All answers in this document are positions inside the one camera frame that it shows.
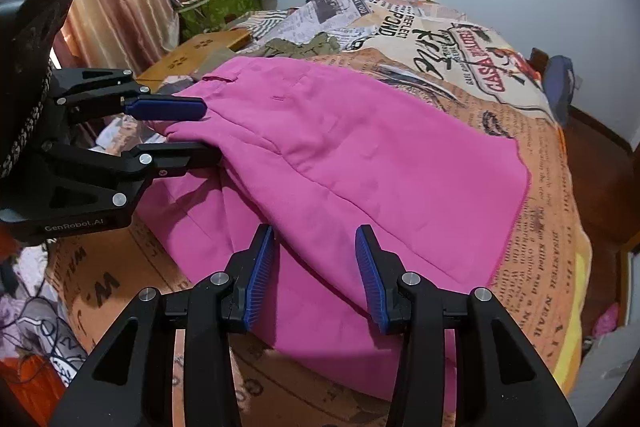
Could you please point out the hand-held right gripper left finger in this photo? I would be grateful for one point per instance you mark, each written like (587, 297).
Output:
(257, 287)

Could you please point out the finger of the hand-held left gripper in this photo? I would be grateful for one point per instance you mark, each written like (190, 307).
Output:
(190, 155)
(165, 108)

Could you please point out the printed newspaper-pattern blanket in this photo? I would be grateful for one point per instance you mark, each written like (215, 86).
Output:
(540, 187)

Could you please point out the olive green pants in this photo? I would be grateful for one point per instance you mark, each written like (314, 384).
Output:
(300, 47)

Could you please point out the pink pants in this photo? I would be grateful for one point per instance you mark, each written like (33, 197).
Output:
(350, 167)

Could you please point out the blue backpack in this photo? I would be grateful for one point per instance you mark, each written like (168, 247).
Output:
(560, 82)

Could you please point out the green fabric storage bag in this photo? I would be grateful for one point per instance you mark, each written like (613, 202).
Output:
(215, 9)

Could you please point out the floral patterned fabric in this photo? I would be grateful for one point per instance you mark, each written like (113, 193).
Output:
(35, 332)

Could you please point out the brown cardboard box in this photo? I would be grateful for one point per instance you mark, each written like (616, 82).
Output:
(190, 52)

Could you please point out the pink cloth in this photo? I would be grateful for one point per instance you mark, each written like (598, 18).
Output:
(606, 321)

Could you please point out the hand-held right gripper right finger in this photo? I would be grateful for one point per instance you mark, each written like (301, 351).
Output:
(367, 282)

